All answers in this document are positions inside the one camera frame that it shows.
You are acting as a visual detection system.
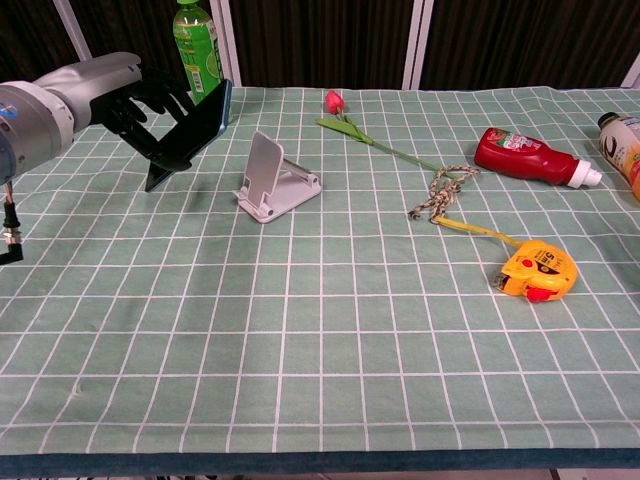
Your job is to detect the green tea bottle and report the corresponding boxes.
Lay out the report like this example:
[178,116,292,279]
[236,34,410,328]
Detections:
[172,0,227,106]

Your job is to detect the white folding phone stand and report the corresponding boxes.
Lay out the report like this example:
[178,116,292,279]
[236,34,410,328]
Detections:
[233,129,323,224]

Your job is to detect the red ketchup bottle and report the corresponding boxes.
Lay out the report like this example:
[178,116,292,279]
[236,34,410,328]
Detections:
[473,126,604,190]

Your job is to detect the black smartphone with blue edge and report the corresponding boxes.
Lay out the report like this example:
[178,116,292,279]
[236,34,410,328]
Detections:
[144,78,234,193]

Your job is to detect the yellow tape measure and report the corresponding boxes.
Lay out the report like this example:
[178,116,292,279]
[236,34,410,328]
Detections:
[433,215,579,304]

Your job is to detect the dark pleated curtain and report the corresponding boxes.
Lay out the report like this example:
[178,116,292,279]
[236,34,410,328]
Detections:
[0,0,640,94]

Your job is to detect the braided beige rope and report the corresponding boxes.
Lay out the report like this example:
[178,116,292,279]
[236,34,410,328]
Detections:
[407,164,481,225]

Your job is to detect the artificial pink rose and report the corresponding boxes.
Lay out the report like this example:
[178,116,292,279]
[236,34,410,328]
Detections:
[316,89,451,174]

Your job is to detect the green checked tablecloth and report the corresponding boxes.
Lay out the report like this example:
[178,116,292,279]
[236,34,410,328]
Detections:
[0,85,640,479]

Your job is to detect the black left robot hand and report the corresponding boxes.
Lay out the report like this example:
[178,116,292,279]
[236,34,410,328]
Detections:
[92,72,197,171]

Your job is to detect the black arm cable with connector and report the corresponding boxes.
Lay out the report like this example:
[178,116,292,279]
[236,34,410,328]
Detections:
[0,182,25,266]

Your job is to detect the white and orange drink bottle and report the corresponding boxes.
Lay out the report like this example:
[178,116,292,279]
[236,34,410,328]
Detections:
[598,111,640,202]

